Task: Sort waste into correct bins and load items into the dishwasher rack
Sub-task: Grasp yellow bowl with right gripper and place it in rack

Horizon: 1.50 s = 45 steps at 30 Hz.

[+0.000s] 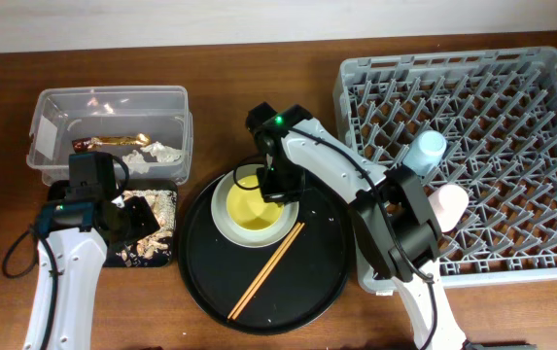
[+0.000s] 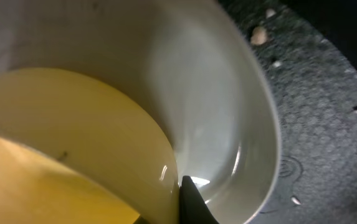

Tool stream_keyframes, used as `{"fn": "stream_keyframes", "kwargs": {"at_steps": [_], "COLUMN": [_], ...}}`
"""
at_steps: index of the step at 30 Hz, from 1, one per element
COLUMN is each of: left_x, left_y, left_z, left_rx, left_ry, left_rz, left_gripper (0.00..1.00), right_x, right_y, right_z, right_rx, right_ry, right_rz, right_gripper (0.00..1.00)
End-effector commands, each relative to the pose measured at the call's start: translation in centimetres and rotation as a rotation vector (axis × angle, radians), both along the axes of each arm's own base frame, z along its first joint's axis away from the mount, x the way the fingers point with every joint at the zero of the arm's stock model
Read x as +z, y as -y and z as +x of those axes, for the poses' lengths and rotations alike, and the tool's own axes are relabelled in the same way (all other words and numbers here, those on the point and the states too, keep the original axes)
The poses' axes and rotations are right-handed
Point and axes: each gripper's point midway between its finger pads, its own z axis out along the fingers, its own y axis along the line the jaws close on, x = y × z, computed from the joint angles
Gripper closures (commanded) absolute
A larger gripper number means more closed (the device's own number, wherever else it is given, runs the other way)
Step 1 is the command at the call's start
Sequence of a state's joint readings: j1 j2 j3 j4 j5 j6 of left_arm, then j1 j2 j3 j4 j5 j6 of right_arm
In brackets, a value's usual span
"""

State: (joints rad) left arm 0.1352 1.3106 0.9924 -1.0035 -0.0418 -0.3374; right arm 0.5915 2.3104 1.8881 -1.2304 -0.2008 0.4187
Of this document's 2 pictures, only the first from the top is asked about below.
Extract yellow bowl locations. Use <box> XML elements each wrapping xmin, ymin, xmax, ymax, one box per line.
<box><xmin>226</xmin><ymin>174</ymin><xmax>284</xmax><ymax>230</ymax></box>

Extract food scraps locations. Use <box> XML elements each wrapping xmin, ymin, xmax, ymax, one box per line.
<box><xmin>117</xmin><ymin>190</ymin><xmax>178</xmax><ymax>267</ymax></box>

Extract wooden chopstick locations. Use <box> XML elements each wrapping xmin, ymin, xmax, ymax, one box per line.
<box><xmin>230</xmin><ymin>223</ymin><xmax>306</xmax><ymax>321</ymax></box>
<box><xmin>226</xmin><ymin>223</ymin><xmax>305</xmax><ymax>321</ymax></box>

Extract pale green plate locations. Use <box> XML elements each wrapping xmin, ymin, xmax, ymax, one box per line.
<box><xmin>211</xmin><ymin>171</ymin><xmax>299</xmax><ymax>248</ymax></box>

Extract white tissue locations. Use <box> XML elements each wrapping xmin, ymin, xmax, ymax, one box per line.
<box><xmin>122</xmin><ymin>142</ymin><xmax>183</xmax><ymax>174</ymax></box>

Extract brown gold snack wrapper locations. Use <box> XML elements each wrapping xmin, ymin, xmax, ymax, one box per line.
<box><xmin>72</xmin><ymin>133</ymin><xmax>151</xmax><ymax>153</ymax></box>

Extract blue plastic cup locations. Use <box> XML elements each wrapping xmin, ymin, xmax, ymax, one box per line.
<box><xmin>402</xmin><ymin>130</ymin><xmax>447</xmax><ymax>177</ymax></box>

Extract pink plastic cup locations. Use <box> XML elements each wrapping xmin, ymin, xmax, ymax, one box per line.
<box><xmin>428</xmin><ymin>184</ymin><xmax>469</xmax><ymax>232</ymax></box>

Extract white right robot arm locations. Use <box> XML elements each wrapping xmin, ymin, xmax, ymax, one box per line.
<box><xmin>245</xmin><ymin>102</ymin><xmax>469</xmax><ymax>350</ymax></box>

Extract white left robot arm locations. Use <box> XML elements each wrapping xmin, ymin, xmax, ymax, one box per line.
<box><xmin>22</xmin><ymin>196</ymin><xmax>160</xmax><ymax>349</ymax></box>

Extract black square food-waste tray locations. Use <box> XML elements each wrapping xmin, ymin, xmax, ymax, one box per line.
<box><xmin>44</xmin><ymin>179</ymin><xmax>180</xmax><ymax>269</ymax></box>

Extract clear plastic waste bin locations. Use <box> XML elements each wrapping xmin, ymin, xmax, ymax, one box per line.
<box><xmin>26</xmin><ymin>86</ymin><xmax>193</xmax><ymax>186</ymax></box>

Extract grey plastic dishwasher rack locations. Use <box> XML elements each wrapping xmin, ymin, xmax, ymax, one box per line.
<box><xmin>332</xmin><ymin>47</ymin><xmax>557</xmax><ymax>288</ymax></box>

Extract round black serving tray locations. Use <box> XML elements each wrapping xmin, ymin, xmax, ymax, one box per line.
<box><xmin>177</xmin><ymin>176</ymin><xmax>355</xmax><ymax>335</ymax></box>

